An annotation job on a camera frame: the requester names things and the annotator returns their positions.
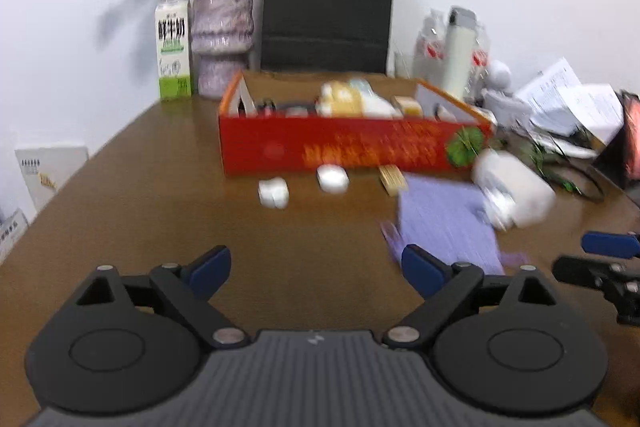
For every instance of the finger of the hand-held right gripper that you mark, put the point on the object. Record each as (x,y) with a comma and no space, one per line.
(612,245)
(580,269)

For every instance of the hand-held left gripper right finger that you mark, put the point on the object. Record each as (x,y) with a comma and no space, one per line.
(422,270)

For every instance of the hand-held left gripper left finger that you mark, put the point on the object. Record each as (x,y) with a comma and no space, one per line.
(212,267)

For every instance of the purple knitted bag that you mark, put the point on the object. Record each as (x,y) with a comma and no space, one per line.
(440,222)

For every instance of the white plastic bottle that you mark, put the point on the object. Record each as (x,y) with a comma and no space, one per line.
(520,187)

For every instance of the red cardboard box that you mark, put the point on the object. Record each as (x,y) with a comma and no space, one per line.
(300,147)

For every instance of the yellow white plush toy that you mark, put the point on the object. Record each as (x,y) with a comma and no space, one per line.
(342,99)

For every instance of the wooden desktop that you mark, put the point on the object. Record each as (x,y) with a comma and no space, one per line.
(175,187)

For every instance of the small white case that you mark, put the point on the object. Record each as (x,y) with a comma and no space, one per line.
(332,178)
(273,193)

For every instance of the white paper sheets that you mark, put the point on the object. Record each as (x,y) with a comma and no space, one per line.
(565,102)

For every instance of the white tin box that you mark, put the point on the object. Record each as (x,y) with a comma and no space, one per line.
(505,109)

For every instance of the white round device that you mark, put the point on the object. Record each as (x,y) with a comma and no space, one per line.
(500,74)

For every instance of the blue white box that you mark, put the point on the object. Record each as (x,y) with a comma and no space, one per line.
(10,234)

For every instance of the clear glass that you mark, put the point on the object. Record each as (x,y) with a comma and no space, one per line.
(404,64)

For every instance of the clear water bottle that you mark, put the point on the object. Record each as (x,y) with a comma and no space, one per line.
(430,44)
(481,62)

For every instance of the green white milk carton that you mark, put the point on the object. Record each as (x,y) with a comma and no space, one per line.
(173,52)

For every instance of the white thermos flask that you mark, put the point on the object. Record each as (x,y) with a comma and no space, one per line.
(459,52)

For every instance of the purple ceramic vase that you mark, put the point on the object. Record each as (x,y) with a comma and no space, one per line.
(222,37)

